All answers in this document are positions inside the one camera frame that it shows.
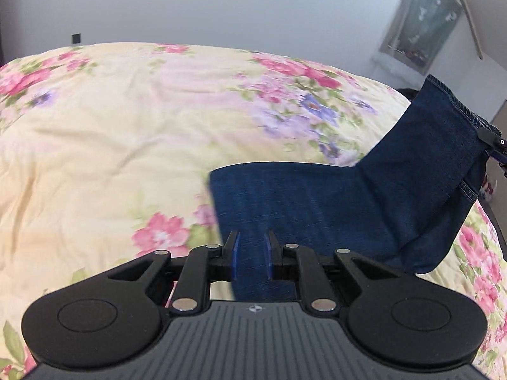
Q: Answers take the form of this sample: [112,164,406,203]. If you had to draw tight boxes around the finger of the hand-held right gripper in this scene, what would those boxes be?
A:
[477,127,507,166]

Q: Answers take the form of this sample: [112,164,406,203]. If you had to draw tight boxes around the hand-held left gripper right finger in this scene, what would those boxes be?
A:
[265,230,397,312]

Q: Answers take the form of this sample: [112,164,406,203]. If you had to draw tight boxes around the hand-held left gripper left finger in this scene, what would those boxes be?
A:
[107,230,241,312]

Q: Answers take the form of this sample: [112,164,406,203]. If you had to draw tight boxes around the blue denim pants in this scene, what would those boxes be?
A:
[209,74,502,303]

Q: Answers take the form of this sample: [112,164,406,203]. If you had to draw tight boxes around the black jacket pile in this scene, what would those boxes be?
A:
[396,87,421,107]

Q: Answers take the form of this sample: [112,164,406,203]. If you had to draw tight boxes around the grey printed curtain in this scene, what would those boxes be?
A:
[379,0,463,74]

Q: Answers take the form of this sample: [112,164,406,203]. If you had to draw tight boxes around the floral yellow blanket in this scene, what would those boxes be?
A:
[0,43,507,380]

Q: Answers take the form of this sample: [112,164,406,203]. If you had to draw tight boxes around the beige wall conduit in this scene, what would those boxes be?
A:
[441,0,483,60]

